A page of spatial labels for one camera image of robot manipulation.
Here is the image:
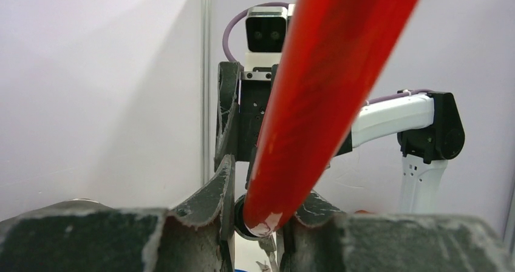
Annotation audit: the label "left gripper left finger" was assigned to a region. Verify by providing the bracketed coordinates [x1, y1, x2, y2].
[1, 155, 236, 271]

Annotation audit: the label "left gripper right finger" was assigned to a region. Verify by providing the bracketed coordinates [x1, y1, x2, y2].
[278, 192, 514, 271]

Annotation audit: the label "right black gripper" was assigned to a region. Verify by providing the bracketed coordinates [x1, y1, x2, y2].
[214, 61, 278, 171]

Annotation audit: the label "red lock keys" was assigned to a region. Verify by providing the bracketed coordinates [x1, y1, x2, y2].
[257, 235, 279, 272]

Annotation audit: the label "red cable lock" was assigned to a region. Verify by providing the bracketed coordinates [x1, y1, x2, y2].
[243, 0, 418, 237]

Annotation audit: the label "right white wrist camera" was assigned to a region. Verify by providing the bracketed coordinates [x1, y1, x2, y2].
[241, 4, 295, 81]

